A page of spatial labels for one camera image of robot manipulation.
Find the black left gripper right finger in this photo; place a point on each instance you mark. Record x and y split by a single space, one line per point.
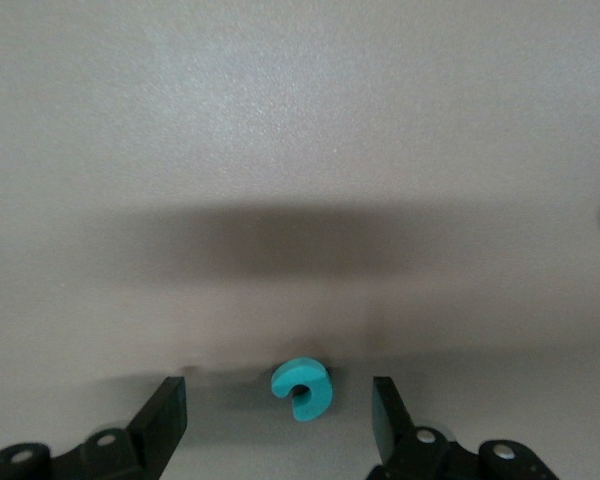
410 455

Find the teal letter c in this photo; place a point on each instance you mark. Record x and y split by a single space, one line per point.
300 372

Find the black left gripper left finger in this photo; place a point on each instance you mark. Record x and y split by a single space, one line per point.
140 450

